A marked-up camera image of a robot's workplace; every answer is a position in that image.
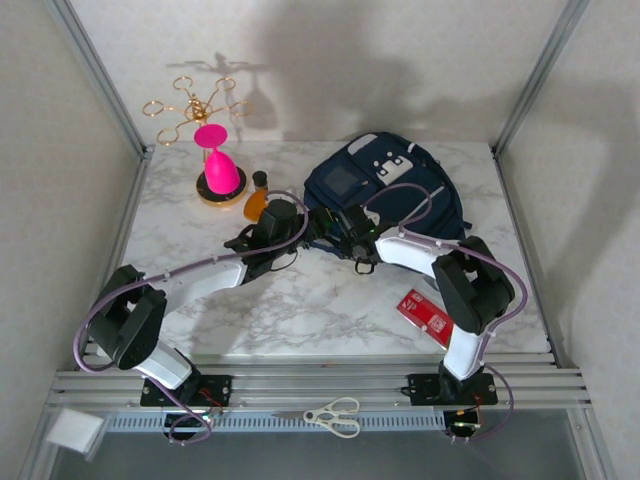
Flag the white foam block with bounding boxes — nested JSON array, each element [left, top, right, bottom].
[[45, 407, 106, 456]]

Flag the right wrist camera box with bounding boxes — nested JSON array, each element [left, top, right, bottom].
[[347, 204, 382, 232]]

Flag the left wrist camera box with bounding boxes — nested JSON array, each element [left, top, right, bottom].
[[258, 199, 297, 236]]

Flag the aluminium frame post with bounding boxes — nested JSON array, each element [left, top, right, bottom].
[[47, 0, 156, 161], [492, 0, 591, 157]]

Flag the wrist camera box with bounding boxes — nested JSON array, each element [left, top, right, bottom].
[[347, 204, 382, 232], [258, 199, 297, 236]]

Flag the red box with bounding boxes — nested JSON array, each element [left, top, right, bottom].
[[394, 288, 454, 351]]

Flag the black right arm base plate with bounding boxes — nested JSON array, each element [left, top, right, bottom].
[[407, 372, 499, 407]]

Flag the pink goblet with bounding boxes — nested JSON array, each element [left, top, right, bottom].
[[193, 123, 241, 195]]

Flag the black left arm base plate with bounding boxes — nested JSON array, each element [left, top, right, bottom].
[[139, 373, 234, 407]]

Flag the aluminium front rail bed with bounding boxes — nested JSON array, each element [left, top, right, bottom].
[[47, 352, 594, 414]]

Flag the gold glass holder stand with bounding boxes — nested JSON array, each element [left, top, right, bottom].
[[142, 75, 254, 211]]

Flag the jar with orange lid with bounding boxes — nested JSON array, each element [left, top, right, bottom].
[[243, 191, 272, 222]]

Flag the grey slotted cable duct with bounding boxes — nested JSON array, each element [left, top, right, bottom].
[[107, 412, 446, 434]]

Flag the navy blue backpack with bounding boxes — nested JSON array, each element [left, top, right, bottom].
[[302, 131, 471, 274]]

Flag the white handled scissors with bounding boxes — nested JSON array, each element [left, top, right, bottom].
[[272, 396, 362, 440]]

